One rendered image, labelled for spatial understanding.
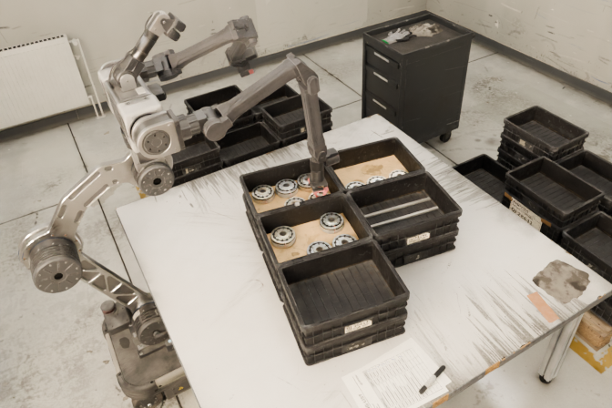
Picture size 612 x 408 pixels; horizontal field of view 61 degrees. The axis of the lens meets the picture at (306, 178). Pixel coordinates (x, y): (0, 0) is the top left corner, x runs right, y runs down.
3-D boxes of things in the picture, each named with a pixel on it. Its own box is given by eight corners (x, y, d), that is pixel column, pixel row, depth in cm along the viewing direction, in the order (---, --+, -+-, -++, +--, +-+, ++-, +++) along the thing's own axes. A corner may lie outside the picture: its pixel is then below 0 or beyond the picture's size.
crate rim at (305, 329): (302, 335, 173) (302, 331, 171) (276, 270, 195) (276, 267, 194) (411, 299, 182) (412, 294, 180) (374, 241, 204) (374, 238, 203)
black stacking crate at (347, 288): (304, 351, 179) (302, 331, 172) (279, 288, 201) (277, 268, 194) (409, 316, 188) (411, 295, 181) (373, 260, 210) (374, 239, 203)
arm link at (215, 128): (296, 42, 184) (311, 56, 177) (308, 69, 194) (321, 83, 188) (190, 115, 180) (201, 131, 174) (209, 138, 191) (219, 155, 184)
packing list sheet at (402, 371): (376, 436, 166) (376, 435, 165) (337, 379, 182) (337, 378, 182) (455, 386, 178) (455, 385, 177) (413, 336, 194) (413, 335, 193)
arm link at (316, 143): (291, 66, 190) (306, 81, 183) (305, 61, 191) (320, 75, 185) (306, 150, 222) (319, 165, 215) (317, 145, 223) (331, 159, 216)
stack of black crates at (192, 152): (173, 226, 330) (157, 169, 302) (158, 200, 351) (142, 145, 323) (231, 203, 344) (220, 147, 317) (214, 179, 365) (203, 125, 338)
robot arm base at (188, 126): (173, 139, 181) (166, 109, 173) (195, 132, 184) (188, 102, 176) (181, 151, 175) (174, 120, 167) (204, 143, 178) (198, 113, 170)
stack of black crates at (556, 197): (583, 254, 294) (606, 193, 267) (545, 276, 283) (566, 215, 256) (526, 214, 322) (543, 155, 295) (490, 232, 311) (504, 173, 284)
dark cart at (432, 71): (394, 167, 390) (402, 55, 335) (361, 139, 422) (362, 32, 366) (456, 141, 412) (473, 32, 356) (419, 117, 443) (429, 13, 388)
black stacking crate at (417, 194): (373, 259, 211) (374, 238, 204) (345, 212, 233) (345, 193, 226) (460, 232, 220) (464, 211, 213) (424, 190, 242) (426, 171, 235)
